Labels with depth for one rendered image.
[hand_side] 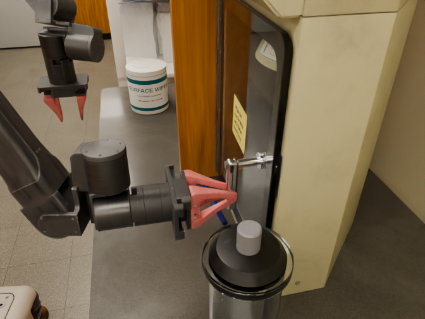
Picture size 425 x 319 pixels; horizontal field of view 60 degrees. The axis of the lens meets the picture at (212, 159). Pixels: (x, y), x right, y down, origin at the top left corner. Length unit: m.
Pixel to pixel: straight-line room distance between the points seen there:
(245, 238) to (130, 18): 1.50
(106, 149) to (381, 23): 0.36
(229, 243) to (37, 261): 1.79
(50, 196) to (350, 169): 0.41
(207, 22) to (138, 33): 1.06
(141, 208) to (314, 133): 0.25
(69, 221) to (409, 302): 0.57
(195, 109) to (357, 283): 0.48
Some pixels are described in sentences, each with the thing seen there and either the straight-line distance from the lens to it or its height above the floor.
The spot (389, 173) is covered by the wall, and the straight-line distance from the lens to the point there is 1.04.
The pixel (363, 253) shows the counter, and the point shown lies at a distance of 0.81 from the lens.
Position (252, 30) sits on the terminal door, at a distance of 0.53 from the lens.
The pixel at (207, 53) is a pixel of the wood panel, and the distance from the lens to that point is 0.79.
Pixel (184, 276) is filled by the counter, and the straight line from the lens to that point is 0.72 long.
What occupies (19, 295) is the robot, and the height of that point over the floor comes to 0.28.
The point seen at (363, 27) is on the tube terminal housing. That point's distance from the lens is 0.45.
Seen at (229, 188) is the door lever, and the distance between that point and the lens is 0.54.
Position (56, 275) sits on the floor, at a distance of 2.07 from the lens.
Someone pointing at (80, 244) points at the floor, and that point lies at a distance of 2.17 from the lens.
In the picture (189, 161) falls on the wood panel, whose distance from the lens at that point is 0.90.
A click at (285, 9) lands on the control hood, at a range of 0.41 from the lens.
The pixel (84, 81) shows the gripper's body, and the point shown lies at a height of 1.19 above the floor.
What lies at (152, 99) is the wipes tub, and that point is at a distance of 1.22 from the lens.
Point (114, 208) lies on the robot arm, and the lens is 0.52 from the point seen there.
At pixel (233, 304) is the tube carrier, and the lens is 0.45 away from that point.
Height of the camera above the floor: 1.50
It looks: 34 degrees down
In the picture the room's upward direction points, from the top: straight up
